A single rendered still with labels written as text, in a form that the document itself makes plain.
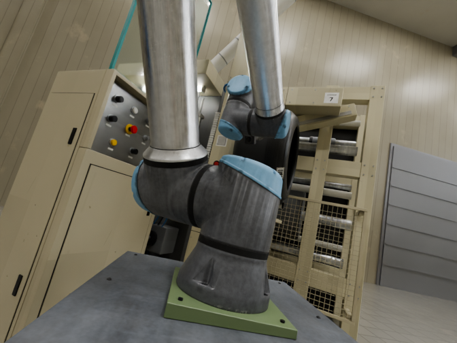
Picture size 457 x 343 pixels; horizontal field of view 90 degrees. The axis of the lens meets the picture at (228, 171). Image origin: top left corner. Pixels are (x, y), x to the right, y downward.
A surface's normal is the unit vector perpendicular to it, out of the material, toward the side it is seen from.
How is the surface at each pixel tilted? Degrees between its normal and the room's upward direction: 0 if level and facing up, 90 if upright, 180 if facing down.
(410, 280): 90
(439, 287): 90
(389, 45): 90
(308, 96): 90
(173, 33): 112
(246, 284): 70
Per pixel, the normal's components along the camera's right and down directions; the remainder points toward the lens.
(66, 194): -0.34, -0.25
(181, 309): 0.16, -0.14
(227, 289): 0.13, -0.50
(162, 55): 0.00, 0.33
